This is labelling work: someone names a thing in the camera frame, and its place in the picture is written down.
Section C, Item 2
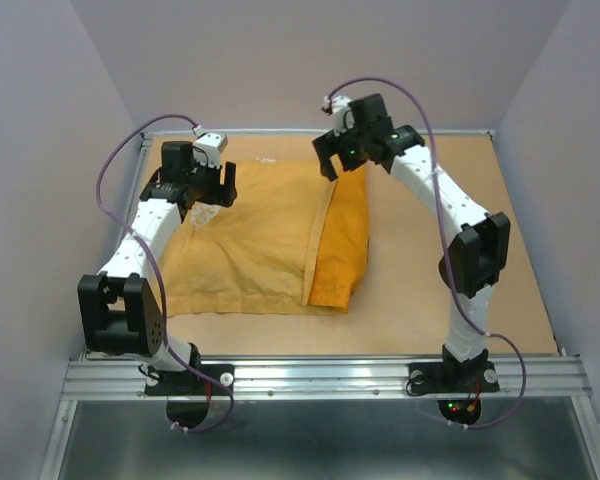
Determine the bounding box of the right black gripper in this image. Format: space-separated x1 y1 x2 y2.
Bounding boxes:
314 120 372 181

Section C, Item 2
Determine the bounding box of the orange patterned pillowcase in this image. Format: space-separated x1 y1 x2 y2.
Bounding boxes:
160 160 370 316

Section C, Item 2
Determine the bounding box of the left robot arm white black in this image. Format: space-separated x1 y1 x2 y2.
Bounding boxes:
77 133 237 394

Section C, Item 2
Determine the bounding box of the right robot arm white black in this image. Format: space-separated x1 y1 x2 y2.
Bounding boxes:
313 94 511 395

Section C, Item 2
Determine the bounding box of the metal sheet panel front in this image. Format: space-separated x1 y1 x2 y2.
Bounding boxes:
58 398 596 479

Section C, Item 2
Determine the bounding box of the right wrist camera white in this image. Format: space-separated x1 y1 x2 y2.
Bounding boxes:
322 95 355 137

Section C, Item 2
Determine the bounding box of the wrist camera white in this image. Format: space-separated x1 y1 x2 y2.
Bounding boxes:
322 95 355 137
193 132 228 170

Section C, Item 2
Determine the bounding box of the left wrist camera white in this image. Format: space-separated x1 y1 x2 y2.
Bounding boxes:
193 132 228 170

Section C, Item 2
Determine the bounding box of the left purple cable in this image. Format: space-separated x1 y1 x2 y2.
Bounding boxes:
95 115 236 434

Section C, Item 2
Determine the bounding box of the aluminium frame rail front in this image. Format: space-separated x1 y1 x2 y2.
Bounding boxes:
61 355 592 402

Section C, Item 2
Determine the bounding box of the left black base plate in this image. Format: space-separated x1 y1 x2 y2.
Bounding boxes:
138 364 229 433

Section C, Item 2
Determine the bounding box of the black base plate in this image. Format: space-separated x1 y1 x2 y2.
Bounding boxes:
405 359 500 427
138 364 229 433

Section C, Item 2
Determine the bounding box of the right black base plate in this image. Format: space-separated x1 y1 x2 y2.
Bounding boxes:
405 359 500 427

